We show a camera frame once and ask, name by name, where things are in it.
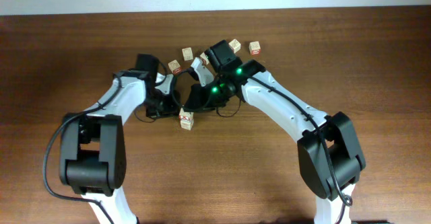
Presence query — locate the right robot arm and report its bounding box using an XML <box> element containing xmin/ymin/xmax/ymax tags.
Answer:
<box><xmin>185</xmin><ymin>40</ymin><xmax>366</xmax><ymax>223</ymax></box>

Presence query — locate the wooden block red side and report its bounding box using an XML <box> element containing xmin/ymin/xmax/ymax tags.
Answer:
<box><xmin>168</xmin><ymin>60</ymin><xmax>182</xmax><ymax>75</ymax></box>

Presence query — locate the wooden block red letter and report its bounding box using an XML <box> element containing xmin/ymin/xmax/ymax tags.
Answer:
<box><xmin>199</xmin><ymin>52</ymin><xmax>209</xmax><ymax>65</ymax></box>

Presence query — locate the plain wooden block outline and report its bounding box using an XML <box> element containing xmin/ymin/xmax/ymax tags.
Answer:
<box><xmin>182</xmin><ymin>47</ymin><xmax>193</xmax><ymax>61</ymax></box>

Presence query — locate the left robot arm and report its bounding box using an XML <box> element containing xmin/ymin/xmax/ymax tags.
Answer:
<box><xmin>59</xmin><ymin>54</ymin><xmax>179</xmax><ymax>223</ymax></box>

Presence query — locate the wooden block red bottom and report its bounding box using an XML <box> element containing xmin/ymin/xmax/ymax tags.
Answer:
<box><xmin>248</xmin><ymin>41</ymin><xmax>261</xmax><ymax>55</ymax></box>

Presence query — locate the wooden block red I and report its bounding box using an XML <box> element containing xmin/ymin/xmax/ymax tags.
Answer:
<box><xmin>228</xmin><ymin>39</ymin><xmax>241</xmax><ymax>54</ymax></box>

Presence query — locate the wooden block red leaf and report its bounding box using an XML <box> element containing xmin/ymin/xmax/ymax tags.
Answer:
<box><xmin>178</xmin><ymin>108</ymin><xmax>194</xmax><ymax>122</ymax></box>

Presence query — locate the wooden block green yellow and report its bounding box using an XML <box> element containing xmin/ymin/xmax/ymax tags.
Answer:
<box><xmin>180</xmin><ymin>120</ymin><xmax>194</xmax><ymax>130</ymax></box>

